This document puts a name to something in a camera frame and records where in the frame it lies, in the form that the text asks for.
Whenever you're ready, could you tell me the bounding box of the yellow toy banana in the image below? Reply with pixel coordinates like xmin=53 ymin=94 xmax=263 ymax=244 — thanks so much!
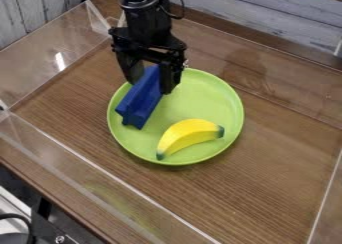
xmin=156 ymin=118 xmax=224 ymax=160

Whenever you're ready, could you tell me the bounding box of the blue star-shaped block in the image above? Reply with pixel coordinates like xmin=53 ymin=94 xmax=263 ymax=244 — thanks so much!
xmin=115 ymin=65 xmax=162 ymax=129

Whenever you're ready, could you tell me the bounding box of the clear acrylic corner bracket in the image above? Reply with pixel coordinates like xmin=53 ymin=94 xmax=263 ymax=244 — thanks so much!
xmin=86 ymin=0 xmax=127 ymax=36

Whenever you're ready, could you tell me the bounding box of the black metal bracket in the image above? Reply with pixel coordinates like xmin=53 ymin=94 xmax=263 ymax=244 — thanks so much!
xmin=31 ymin=204 xmax=91 ymax=244

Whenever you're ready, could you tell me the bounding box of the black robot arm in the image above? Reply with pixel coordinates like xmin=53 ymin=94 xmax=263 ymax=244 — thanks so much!
xmin=108 ymin=0 xmax=187 ymax=94

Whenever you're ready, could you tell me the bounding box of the green round plate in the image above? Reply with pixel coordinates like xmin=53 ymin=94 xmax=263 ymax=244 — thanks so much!
xmin=107 ymin=69 xmax=245 ymax=166

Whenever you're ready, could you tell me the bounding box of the black cable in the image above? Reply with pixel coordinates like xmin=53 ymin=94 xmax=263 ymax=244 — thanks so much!
xmin=0 ymin=213 xmax=37 ymax=244

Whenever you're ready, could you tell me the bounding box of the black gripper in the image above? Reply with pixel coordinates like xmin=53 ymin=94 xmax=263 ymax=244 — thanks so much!
xmin=108 ymin=0 xmax=187 ymax=95

